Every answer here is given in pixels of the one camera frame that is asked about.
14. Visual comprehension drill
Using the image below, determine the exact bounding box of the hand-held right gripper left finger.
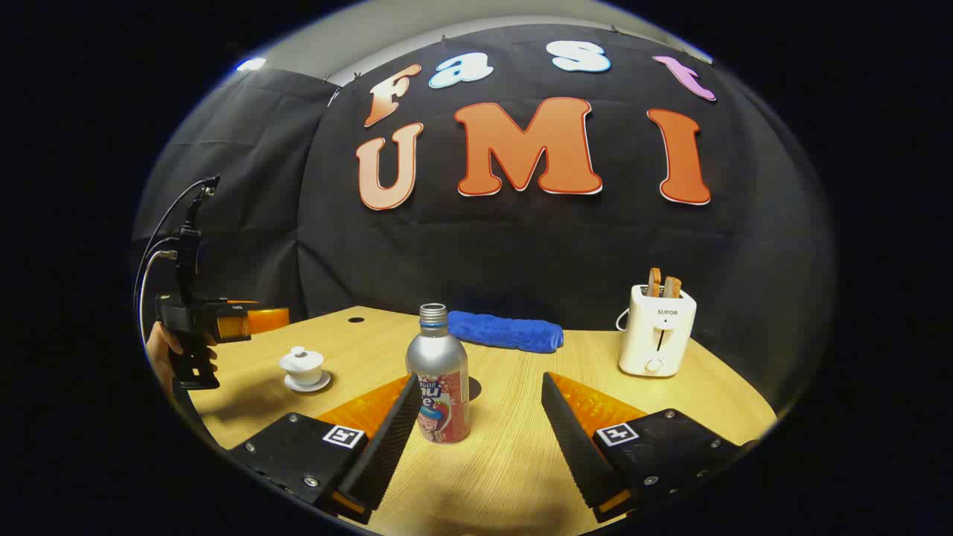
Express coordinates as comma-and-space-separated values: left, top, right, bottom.
227, 374, 424, 526

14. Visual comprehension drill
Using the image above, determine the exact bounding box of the white saucer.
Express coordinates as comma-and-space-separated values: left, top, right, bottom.
284, 371, 332, 393

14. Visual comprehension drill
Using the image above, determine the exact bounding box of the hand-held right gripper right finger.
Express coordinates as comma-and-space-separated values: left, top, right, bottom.
541, 371, 760, 524

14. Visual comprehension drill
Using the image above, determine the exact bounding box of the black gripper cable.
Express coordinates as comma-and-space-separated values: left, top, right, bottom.
134, 176, 217, 351

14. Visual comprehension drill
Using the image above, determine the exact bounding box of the silver water bottle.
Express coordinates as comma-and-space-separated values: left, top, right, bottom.
405, 303, 471, 445

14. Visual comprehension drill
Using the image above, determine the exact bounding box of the blue rolled towel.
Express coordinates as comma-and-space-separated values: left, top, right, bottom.
447, 310, 565, 354

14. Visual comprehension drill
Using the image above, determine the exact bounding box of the white toaster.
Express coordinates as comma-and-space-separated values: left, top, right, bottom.
618, 284, 698, 378

